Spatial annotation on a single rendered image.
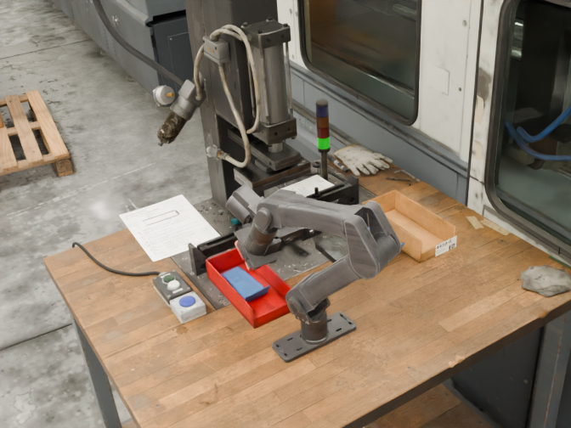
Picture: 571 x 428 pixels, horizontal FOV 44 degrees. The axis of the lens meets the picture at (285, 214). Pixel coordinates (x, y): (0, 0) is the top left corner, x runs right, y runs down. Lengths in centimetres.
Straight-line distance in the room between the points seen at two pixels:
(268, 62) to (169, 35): 324
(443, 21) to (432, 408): 123
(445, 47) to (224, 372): 116
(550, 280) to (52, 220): 292
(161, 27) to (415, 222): 318
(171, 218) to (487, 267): 93
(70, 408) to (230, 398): 146
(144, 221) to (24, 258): 175
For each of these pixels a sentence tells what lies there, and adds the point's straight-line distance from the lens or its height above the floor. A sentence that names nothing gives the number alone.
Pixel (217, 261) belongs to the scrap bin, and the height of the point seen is 94.
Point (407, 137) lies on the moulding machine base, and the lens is 241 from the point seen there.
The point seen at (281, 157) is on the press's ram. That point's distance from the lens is 184.
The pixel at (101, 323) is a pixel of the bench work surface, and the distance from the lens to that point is 184.
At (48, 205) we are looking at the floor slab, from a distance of 429.
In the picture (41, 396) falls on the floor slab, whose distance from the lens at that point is 305.
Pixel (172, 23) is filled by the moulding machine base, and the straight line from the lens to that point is 495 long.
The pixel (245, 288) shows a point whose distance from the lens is 184.
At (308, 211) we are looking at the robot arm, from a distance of 145.
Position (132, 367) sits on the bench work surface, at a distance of 169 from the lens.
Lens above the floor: 203
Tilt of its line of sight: 32 degrees down
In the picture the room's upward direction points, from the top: 5 degrees counter-clockwise
